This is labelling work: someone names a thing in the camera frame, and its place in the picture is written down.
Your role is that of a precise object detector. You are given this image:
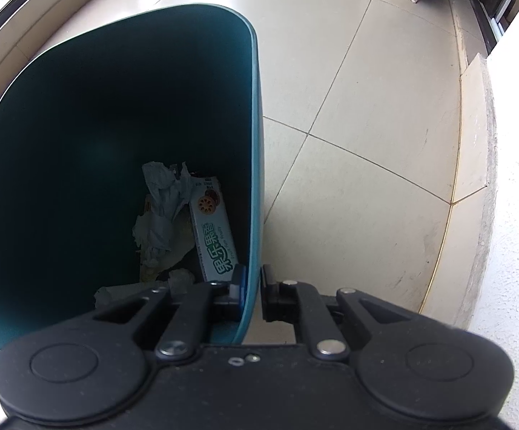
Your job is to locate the teal plastic trash bin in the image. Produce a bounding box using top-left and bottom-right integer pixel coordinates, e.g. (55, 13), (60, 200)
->
(0, 4), (267, 352)

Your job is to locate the crumpled white tissue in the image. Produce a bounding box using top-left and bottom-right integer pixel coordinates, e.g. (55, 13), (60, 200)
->
(132, 161), (196, 266)

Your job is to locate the pale yellow wrapper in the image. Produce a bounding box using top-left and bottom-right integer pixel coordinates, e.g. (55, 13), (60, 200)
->
(138, 215), (197, 282)

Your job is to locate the dark sliding door frame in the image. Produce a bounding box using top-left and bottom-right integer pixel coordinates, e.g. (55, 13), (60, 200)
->
(464, 0), (519, 51)

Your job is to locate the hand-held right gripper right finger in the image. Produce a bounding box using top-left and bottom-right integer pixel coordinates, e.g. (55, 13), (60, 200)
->
(261, 264), (411, 362)

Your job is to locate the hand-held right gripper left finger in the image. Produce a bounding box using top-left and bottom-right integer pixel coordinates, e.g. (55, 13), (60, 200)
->
(93, 264), (248, 362)

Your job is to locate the white green biscuit box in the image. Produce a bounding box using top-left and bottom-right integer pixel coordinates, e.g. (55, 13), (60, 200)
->
(188, 176), (240, 284)

